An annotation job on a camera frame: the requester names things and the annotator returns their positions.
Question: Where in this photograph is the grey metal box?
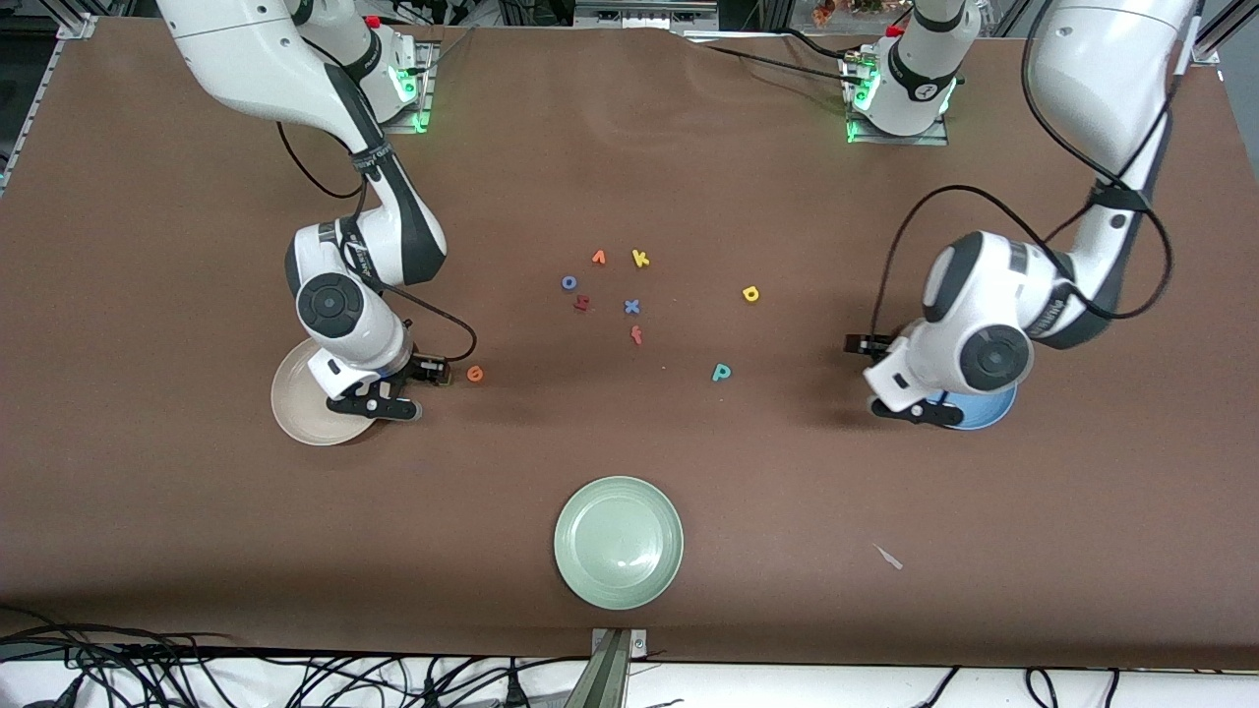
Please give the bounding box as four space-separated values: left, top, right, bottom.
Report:
573 0 719 30

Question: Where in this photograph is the beige brown plate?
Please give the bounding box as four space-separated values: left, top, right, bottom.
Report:
270 339 392 447

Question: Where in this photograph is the metal camera stand bracket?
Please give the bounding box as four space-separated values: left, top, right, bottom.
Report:
588 627 648 708

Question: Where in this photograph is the aluminium frame profile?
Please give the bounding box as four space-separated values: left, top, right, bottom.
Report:
1190 0 1259 66

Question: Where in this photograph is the blue plate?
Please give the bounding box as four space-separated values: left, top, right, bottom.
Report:
925 382 1020 432

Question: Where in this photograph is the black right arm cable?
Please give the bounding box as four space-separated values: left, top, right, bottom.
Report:
275 118 479 363

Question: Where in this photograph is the black cable on tabletop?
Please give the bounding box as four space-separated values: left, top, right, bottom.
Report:
684 34 867 85

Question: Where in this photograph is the green plate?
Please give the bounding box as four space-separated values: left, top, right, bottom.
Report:
553 476 686 611

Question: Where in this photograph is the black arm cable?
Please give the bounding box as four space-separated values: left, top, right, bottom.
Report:
870 0 1176 340
275 118 479 363

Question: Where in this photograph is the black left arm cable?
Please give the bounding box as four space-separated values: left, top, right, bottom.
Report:
870 0 1176 340

